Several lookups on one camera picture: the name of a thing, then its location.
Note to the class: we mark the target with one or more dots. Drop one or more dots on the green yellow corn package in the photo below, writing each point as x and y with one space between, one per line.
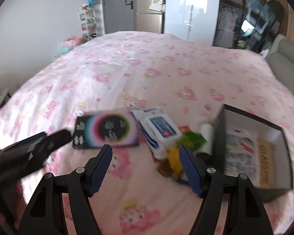
189 144

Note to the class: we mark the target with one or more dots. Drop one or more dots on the black cardboard storage box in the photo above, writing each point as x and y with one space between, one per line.
275 166

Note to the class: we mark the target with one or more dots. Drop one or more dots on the white paper roll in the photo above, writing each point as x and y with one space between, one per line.
207 132

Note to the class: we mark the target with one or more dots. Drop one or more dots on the pink plush toys pile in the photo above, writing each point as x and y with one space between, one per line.
70 44

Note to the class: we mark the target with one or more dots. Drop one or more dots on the grey door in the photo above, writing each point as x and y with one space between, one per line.
119 15

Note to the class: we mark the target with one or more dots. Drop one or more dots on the black skateboard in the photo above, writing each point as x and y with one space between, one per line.
267 26

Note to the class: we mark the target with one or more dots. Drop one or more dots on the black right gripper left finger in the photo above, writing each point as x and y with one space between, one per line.
44 213

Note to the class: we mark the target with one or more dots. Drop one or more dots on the red snack packet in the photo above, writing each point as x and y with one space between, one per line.
184 129

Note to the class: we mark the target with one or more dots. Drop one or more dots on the white blue wet wipes pack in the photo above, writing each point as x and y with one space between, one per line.
158 129

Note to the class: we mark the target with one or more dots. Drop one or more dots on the white storage rack shelf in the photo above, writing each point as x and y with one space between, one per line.
88 23

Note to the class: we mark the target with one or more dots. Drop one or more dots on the grey padded headboard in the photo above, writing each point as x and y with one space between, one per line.
281 61

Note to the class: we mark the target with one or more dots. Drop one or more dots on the brown wooden comb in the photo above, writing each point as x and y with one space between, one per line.
164 168

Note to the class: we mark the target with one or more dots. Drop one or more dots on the pink cartoon print bedspread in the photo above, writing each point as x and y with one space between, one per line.
135 70

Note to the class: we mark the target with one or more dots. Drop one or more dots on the person's left hand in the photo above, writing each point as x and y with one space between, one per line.
12 207

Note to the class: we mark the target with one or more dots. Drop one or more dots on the white glossy wardrobe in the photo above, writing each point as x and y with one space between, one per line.
192 20

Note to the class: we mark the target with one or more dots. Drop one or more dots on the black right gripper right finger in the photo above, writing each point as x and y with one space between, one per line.
245 212

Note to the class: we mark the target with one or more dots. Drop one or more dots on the dark glass display cabinet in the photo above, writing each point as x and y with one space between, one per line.
236 22

